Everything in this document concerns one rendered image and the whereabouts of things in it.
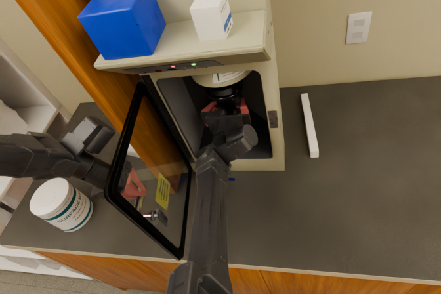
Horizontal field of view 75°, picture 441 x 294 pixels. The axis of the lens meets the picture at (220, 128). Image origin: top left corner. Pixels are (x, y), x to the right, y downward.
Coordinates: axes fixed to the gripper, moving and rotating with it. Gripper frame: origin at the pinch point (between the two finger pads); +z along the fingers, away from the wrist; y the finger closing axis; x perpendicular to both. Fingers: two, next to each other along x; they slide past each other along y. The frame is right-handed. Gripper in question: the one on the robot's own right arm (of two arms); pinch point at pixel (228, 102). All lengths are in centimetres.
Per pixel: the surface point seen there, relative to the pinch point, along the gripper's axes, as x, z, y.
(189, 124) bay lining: 4.1, -4.2, 13.2
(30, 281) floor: 117, -33, 157
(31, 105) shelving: 23, 35, 118
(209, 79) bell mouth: -15.8, -8.0, 0.5
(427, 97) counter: 24, 19, -64
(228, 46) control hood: -33.0, -21.4, -9.4
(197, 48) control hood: -33.0, -20.6, -3.8
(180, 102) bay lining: -5.1, -3.8, 13.1
